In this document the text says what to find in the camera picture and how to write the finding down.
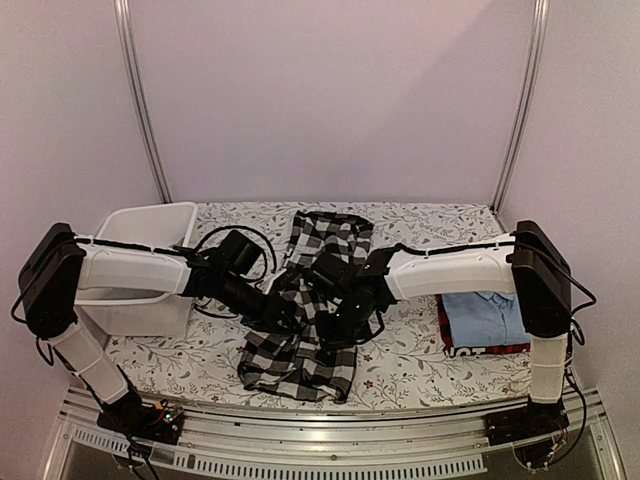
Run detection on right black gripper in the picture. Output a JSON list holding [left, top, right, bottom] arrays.
[[314, 292, 372, 350]]

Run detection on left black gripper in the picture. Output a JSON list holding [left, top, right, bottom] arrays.
[[217, 272, 302, 336]]

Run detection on black white plaid shirt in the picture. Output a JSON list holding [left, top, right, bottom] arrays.
[[237, 211, 374, 404]]

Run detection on red black shirt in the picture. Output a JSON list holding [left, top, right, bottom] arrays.
[[436, 295, 530, 358]]

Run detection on light blue shirt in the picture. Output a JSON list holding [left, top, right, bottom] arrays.
[[442, 292, 529, 347]]

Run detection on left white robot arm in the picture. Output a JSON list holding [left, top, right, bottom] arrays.
[[10, 223, 300, 434]]

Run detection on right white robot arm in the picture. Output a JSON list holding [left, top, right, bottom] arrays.
[[305, 220, 573, 436]]

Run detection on floral white tablecloth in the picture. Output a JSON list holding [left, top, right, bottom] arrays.
[[106, 202, 530, 412]]

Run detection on white plastic bin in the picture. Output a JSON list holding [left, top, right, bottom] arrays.
[[75, 202, 198, 337]]

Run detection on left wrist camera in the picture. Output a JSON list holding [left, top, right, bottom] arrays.
[[217, 230, 264, 275]]

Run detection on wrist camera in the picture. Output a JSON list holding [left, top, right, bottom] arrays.
[[217, 230, 264, 275], [304, 253, 359, 297]]

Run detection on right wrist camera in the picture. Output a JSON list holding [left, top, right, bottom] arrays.
[[304, 253, 359, 297]]

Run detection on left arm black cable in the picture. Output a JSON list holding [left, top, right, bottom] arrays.
[[192, 224, 279, 281]]

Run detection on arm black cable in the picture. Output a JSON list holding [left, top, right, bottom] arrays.
[[192, 224, 279, 281], [394, 234, 599, 351]]

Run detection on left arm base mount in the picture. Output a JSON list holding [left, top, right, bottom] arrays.
[[97, 392, 184, 445]]

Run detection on aluminium front rail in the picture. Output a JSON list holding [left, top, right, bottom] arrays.
[[43, 387, 630, 479]]

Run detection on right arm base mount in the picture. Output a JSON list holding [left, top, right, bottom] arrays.
[[483, 400, 569, 470]]

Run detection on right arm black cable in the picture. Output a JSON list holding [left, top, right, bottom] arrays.
[[394, 234, 599, 351]]

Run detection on left aluminium frame post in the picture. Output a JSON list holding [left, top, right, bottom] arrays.
[[113, 0, 173, 203]]

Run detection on aluminium frame post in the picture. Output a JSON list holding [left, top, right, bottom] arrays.
[[491, 0, 550, 216], [113, 0, 173, 203]]

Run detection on right aluminium frame post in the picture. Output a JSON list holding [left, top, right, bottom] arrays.
[[491, 0, 550, 216]]

